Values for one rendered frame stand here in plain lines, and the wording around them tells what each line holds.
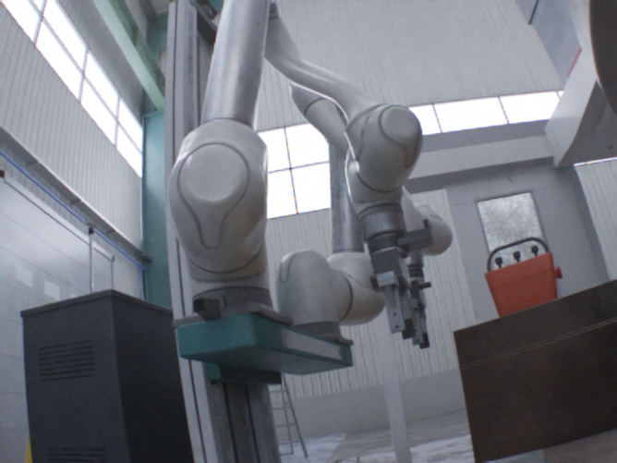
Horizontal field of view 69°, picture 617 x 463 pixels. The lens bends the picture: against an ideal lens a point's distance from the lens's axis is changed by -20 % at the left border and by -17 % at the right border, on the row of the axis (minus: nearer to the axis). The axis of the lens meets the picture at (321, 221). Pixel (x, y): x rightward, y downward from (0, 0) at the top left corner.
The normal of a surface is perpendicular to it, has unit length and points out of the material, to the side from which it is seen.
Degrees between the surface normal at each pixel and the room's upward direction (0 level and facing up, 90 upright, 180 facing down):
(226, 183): 96
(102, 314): 90
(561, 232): 90
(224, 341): 90
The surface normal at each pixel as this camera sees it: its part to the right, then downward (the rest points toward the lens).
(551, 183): -0.08, -0.35
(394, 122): 0.19, -0.26
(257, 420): -0.30, -0.30
